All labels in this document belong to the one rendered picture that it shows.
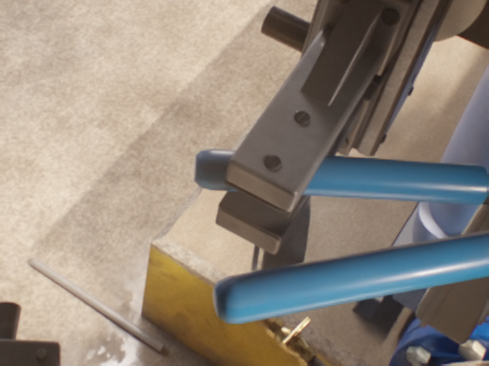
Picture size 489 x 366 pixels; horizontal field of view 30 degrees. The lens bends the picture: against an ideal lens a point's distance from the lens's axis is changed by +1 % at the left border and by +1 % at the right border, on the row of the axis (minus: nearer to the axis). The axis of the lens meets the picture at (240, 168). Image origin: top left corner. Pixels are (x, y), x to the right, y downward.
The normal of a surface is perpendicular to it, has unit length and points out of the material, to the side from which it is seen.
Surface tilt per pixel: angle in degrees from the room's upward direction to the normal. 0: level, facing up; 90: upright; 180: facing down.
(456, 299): 73
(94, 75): 0
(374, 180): 45
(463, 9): 90
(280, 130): 0
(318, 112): 0
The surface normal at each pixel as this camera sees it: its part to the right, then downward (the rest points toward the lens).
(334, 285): 0.30, 0.14
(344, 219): 0.15, -0.59
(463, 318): -0.45, 0.43
